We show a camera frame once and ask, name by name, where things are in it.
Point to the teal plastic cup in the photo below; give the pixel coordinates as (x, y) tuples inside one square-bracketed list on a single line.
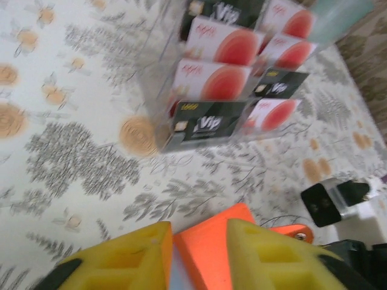
[(335, 18)]

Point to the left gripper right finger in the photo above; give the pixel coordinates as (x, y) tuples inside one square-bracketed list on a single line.
[(272, 266)]

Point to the black VIP card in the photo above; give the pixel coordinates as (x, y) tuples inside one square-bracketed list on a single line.
[(281, 84), (223, 10), (208, 124)]

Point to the orange card holder wallet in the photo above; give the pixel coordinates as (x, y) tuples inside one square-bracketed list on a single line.
[(205, 238)]

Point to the white red-circle card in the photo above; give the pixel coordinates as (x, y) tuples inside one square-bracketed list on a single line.
[(223, 42), (272, 116), (290, 51), (211, 80), (290, 18)]

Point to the clear acrylic card stand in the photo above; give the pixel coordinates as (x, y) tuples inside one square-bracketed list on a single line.
[(164, 90)]

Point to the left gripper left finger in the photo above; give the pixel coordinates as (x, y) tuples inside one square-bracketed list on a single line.
[(121, 266)]

